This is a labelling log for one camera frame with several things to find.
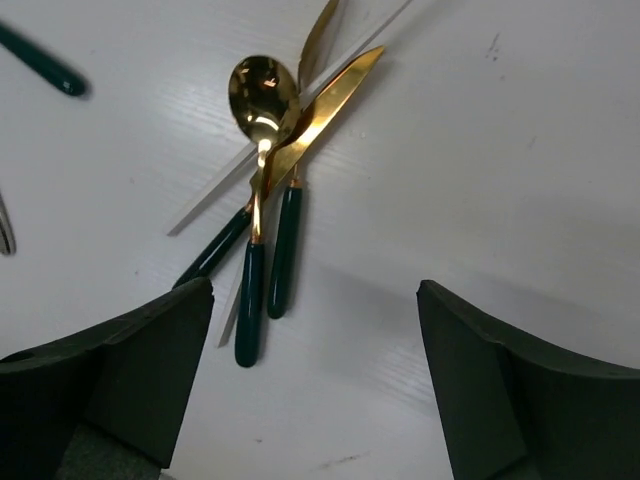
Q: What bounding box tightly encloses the gold spoon green handle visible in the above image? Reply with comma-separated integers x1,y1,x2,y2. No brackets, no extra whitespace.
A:
1,22,89,97
229,55,301,368

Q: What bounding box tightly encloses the white chopstick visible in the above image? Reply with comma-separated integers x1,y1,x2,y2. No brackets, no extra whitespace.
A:
214,273,242,348
166,0,416,238

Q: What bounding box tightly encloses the gold fork green handle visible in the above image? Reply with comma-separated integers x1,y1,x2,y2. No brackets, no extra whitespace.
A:
266,0,341,321

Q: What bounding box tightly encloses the gold knife green handle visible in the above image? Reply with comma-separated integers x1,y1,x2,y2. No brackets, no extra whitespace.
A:
174,46,385,287

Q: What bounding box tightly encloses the silver fork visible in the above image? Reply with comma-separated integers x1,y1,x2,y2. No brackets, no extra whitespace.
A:
0,197,16,256

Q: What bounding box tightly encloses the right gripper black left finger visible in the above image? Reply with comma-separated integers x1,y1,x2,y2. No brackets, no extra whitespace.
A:
1,279,214,479

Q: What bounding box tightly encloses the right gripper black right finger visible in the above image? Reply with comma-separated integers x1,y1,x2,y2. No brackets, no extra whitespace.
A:
417,280,639,479

